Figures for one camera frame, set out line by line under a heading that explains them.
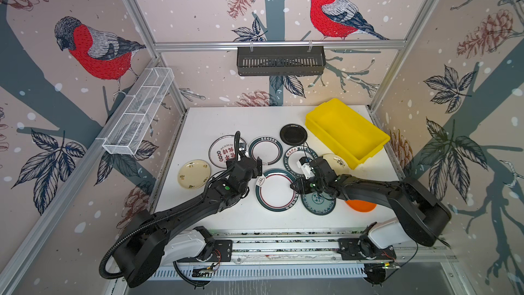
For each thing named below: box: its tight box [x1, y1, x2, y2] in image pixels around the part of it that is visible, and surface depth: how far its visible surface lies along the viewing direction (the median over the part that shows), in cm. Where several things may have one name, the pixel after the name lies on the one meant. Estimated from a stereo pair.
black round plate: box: [279, 123, 308, 147], surface depth 111 cm
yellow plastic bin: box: [305, 98, 391, 171], surface depth 108 cm
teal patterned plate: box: [300, 191, 337, 216], surface depth 86 cm
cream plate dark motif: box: [322, 152, 360, 176], surface depth 98 cm
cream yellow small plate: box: [177, 159, 211, 190], surface depth 97 cm
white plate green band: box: [248, 135, 284, 166], surface depth 105 cm
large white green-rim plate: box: [255, 167, 300, 213], surface depth 90 cm
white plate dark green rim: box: [283, 145, 318, 177], surface depth 102 cm
